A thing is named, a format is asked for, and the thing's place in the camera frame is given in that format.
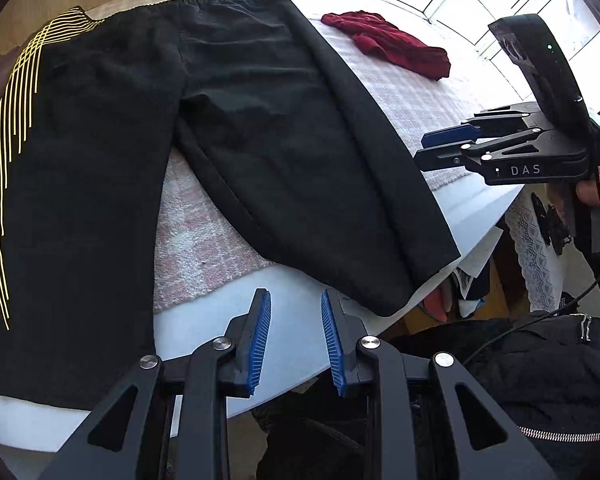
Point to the white lace cloth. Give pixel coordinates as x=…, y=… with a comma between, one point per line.
x=530, y=250

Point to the black pants with yellow stripes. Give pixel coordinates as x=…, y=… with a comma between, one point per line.
x=255, y=110

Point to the pile of clothes under table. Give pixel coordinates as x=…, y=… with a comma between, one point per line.
x=465, y=295

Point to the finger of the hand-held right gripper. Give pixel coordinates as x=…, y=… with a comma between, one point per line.
x=450, y=135
x=440, y=157

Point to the person's black jacket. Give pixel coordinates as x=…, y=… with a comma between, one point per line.
x=555, y=375

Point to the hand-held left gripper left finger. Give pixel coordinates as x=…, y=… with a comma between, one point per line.
x=260, y=340

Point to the black clip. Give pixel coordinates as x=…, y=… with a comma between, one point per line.
x=550, y=225

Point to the person's right hand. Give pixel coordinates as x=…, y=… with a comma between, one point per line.
x=587, y=192

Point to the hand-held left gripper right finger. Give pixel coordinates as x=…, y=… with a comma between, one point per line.
x=332, y=340

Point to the dark red garment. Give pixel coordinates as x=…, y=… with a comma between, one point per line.
x=395, y=42

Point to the pink white checked blanket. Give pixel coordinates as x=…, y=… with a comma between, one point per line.
x=405, y=105

